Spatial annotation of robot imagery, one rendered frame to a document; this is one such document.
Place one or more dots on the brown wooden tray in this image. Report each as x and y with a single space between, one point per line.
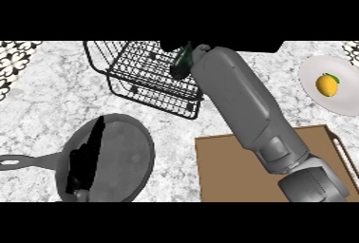
234 171

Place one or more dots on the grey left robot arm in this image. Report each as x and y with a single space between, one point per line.
82 196

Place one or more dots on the grey frying pan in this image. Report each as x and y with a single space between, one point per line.
122 158

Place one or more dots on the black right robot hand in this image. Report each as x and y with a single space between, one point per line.
171 45

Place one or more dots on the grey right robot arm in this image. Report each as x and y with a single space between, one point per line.
243 101

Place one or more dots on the yellow lemon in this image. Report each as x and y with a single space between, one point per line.
327 85

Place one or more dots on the dark purple eggplant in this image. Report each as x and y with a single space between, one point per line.
179 66

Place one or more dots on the white plate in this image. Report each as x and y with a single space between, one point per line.
342 101

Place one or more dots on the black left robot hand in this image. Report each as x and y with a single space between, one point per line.
86 158

